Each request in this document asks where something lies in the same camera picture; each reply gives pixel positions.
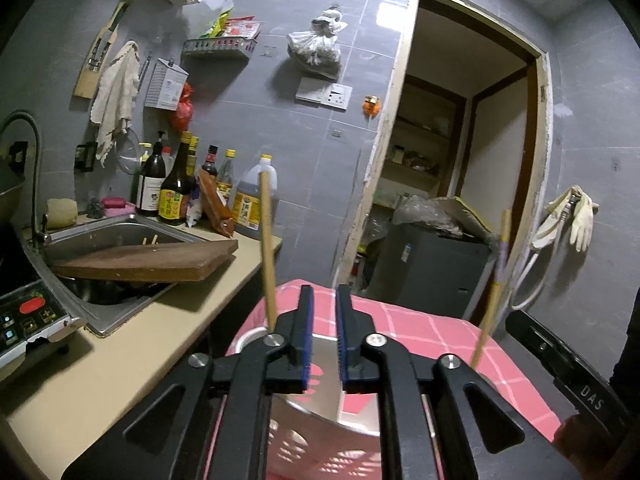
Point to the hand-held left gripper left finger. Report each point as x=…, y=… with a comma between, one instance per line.
x=306, y=345

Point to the yellow green packet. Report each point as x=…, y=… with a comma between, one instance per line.
x=216, y=27

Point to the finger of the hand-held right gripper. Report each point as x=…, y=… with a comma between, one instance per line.
x=530, y=335

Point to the cream rubber glove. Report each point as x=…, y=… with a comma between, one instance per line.
x=547, y=230
x=584, y=220

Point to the black curved faucet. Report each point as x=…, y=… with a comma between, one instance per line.
x=35, y=160

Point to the wooden wall knife rack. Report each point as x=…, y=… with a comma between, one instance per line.
x=85, y=82

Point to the crumpled clear plastic bag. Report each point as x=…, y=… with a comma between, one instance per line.
x=425, y=210

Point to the folded cardboard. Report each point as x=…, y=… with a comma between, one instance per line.
x=472, y=217

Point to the pink soap dish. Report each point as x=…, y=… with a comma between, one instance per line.
x=117, y=205

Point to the plastic bag of garlic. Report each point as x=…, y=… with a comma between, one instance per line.
x=315, y=47

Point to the yellow sponge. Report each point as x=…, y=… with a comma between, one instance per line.
x=62, y=212

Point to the white blue packet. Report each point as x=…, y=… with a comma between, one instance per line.
x=194, y=212

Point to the black wall bracket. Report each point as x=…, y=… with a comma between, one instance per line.
x=18, y=152

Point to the red plastic bag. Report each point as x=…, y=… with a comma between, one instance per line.
x=183, y=112

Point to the induction cooker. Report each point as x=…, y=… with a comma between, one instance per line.
x=30, y=310

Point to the dark bottle with white label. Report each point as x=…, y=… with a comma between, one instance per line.
x=150, y=185

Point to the brown flat packet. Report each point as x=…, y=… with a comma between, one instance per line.
x=217, y=205

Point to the metal mesh strainer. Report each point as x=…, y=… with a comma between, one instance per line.
x=129, y=155

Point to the metal chopstick holder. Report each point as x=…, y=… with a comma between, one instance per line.
x=325, y=350

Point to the pink plastic basket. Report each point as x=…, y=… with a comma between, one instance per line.
x=320, y=455

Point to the wooden chopping board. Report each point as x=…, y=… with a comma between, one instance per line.
x=150, y=262

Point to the steel wool scrubber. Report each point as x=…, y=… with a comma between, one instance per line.
x=95, y=208

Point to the pink checked cloth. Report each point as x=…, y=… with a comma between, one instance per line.
x=425, y=325

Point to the white wall socket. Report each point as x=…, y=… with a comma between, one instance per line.
x=337, y=97

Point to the red seasoning packet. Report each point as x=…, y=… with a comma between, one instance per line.
x=242, y=29

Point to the wooden door frame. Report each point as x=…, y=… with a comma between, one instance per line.
x=392, y=100

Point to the stainless steel sink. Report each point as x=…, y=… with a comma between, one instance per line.
x=100, y=235

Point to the wooden chopstick with purple band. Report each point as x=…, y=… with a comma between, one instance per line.
x=501, y=260

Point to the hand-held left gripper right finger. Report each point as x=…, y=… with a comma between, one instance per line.
x=342, y=345

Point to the dark soy sauce bottle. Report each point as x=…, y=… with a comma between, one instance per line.
x=175, y=195

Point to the translucent white plastic bag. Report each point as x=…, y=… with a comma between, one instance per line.
x=217, y=4

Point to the orange wall hook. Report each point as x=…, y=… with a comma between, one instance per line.
x=371, y=105

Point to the clear bottle with yellow cap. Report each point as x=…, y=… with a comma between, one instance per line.
x=226, y=177

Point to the cream hanging towel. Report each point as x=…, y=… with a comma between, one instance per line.
x=117, y=90

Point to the large cooking oil jug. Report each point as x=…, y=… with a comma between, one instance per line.
x=250, y=205

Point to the metal box grater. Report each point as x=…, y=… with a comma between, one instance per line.
x=167, y=85

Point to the wooden storage shelf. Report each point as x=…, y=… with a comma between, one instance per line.
x=415, y=165

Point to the black wall hook holder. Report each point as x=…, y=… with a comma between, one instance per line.
x=86, y=157

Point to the person's right hand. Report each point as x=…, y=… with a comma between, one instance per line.
x=580, y=452

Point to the plain wooden chopstick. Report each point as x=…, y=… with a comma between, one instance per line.
x=267, y=240

